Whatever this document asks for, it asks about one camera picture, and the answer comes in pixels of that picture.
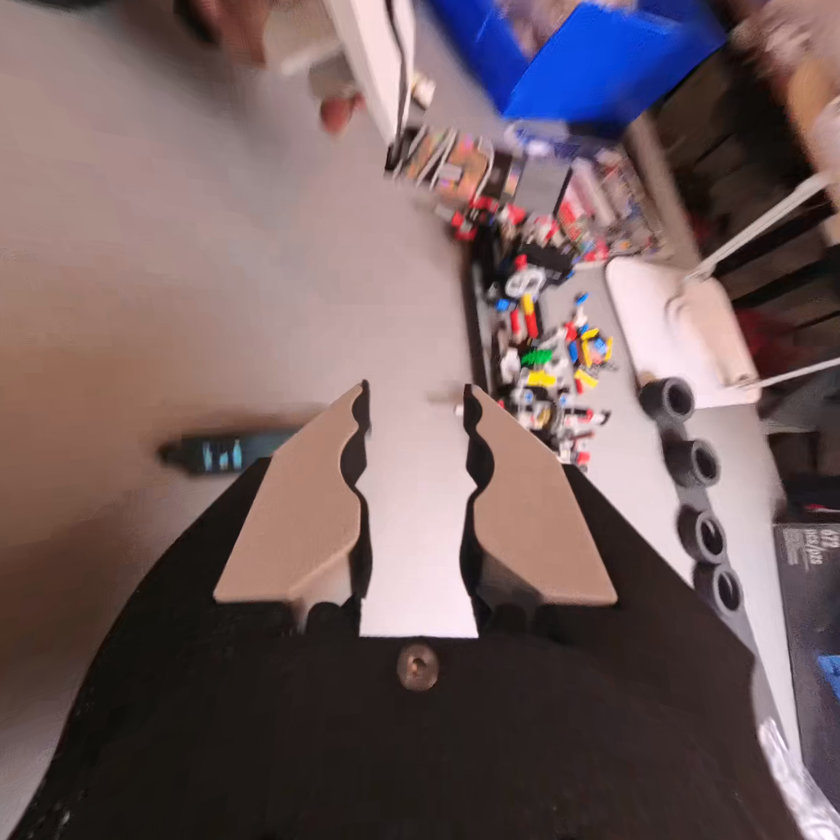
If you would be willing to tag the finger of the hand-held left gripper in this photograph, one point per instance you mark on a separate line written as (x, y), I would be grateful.
(408, 39)
(367, 46)

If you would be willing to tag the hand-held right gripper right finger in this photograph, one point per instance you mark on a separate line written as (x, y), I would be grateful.
(538, 525)

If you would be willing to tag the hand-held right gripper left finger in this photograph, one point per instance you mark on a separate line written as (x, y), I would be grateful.
(289, 525)

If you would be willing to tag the black curved lego panel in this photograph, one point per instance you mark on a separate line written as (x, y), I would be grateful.
(216, 453)

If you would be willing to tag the holographic lego sticker sheet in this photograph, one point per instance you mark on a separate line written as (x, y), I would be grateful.
(459, 164)

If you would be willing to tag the pile of loose lego pieces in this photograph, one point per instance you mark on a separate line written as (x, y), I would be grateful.
(590, 348)

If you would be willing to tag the partly built lego car chassis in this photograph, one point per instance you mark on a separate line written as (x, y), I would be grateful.
(531, 262)

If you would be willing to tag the black lego set box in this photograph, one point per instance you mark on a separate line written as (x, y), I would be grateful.
(814, 623)

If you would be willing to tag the person's left hand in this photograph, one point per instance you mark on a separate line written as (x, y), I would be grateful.
(236, 33)

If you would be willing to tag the black rubber toy tire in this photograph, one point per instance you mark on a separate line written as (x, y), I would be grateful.
(689, 535)
(656, 400)
(707, 587)
(679, 463)

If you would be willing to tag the blue storage bin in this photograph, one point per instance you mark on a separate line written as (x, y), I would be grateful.
(590, 72)

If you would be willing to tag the white book stand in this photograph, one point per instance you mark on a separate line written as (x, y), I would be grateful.
(656, 308)

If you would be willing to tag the clear empty plastic bag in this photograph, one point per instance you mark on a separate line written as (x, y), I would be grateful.
(807, 800)

